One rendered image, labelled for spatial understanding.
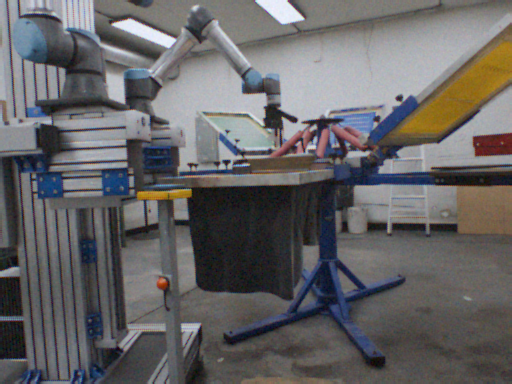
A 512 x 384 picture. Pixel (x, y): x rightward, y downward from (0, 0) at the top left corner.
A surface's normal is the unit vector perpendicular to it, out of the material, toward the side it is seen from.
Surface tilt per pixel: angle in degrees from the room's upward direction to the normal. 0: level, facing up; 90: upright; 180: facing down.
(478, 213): 78
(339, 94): 90
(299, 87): 90
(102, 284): 90
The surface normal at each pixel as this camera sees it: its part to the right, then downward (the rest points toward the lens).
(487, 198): -0.42, -0.14
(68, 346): -0.07, 0.06
